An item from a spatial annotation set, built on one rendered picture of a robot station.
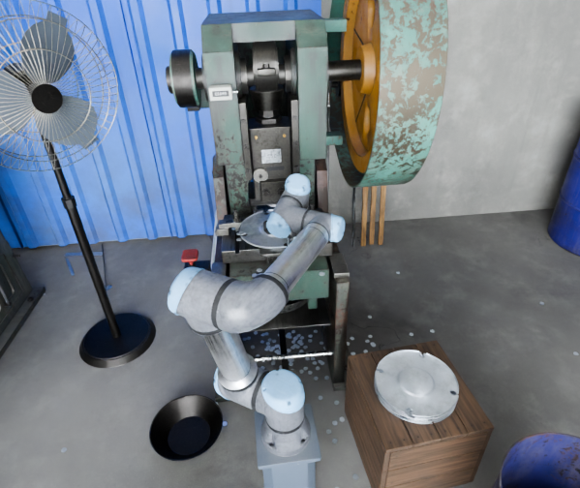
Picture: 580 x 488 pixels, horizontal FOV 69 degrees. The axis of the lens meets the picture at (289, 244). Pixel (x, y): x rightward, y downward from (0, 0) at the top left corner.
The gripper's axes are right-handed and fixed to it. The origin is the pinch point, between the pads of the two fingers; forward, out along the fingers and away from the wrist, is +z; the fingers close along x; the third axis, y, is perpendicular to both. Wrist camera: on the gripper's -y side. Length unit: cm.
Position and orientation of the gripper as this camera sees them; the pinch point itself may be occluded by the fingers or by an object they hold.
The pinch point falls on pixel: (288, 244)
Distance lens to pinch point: 155.7
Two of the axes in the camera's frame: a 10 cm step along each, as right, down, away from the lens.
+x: -1.3, -8.5, 5.2
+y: 9.9, -1.0, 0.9
